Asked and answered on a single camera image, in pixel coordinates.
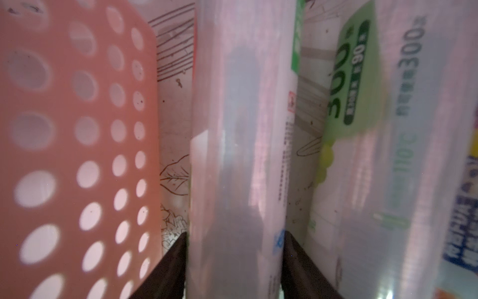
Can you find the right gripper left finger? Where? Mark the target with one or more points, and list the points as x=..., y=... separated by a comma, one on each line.
x=167, y=280

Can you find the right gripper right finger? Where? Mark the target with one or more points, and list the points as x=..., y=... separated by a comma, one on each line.
x=300, y=278

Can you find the white green plastic wrap roll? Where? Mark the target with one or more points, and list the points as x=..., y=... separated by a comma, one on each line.
x=399, y=120

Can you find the pink perforated plastic basket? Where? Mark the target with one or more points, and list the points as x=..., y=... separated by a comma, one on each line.
x=79, y=150

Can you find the yellow plastic wrap roll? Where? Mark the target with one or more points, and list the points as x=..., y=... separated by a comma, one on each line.
x=458, y=270

